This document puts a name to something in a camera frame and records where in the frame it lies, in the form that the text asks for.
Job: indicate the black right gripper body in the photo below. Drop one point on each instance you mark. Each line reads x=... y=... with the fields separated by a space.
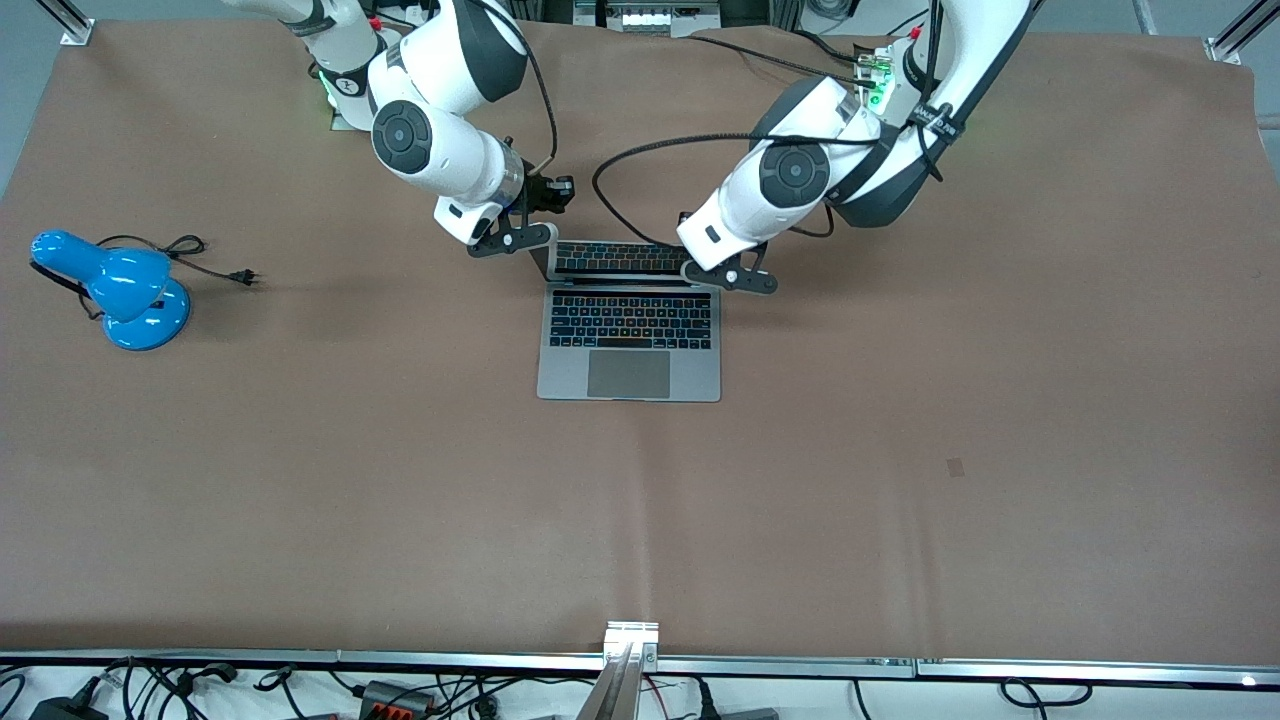
x=541 y=192

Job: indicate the grey laptop computer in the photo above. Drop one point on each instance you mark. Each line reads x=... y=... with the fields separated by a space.
x=628 y=375

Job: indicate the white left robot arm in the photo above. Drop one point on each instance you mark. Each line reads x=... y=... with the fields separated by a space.
x=790 y=180

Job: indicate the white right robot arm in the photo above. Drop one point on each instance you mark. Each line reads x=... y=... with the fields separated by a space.
x=450 y=160

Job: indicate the metal control box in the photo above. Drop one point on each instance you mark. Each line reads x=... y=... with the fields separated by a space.
x=645 y=18

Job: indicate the brown table mat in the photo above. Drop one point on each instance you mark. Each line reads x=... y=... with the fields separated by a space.
x=400 y=500

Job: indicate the blue desk lamp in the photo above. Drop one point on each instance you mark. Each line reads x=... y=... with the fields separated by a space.
x=140 y=290

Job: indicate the black power plug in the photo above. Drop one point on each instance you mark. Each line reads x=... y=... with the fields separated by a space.
x=705 y=705

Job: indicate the small grey box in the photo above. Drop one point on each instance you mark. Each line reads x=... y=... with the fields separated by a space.
x=750 y=714

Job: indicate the grey orange connector box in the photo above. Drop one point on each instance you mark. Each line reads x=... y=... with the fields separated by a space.
x=395 y=697

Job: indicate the black power adapter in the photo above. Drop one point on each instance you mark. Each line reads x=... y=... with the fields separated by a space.
x=65 y=710

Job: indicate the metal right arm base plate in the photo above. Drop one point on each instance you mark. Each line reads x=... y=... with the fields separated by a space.
x=340 y=122

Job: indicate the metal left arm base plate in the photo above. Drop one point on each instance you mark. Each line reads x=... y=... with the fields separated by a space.
x=868 y=50

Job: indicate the aluminium table edge rail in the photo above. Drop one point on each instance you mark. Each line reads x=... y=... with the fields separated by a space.
x=800 y=665

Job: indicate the aluminium camera post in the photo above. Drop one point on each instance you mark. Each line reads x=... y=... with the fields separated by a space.
x=625 y=680

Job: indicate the aluminium frame profile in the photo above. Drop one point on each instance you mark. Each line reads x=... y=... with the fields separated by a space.
x=1235 y=40
x=70 y=25

